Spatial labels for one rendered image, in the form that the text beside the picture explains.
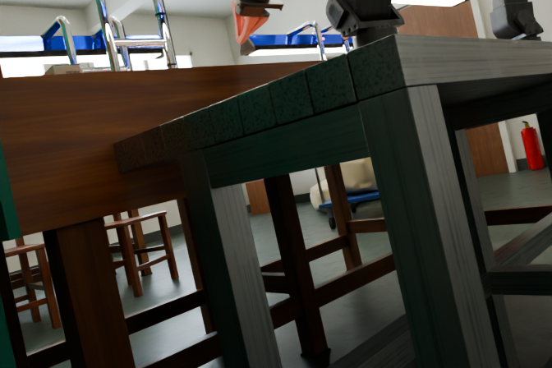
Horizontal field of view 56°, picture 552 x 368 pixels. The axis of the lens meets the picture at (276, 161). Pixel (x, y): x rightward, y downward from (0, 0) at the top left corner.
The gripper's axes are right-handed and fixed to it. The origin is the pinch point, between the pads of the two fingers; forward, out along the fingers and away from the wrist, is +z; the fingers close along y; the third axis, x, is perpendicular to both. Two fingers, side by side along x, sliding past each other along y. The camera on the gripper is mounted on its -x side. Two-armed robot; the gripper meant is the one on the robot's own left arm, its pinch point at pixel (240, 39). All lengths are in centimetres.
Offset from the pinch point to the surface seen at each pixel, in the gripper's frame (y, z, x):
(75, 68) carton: 37.8, -3.7, 13.2
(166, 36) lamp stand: -4.2, 17.7, -30.8
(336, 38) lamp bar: -113, 40, -65
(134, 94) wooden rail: 31.9, -2.9, 18.8
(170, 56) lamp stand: -4.1, 21.0, -27.0
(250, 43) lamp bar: -63, 40, -63
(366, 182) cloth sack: -257, 185, -89
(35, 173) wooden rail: 46, 3, 25
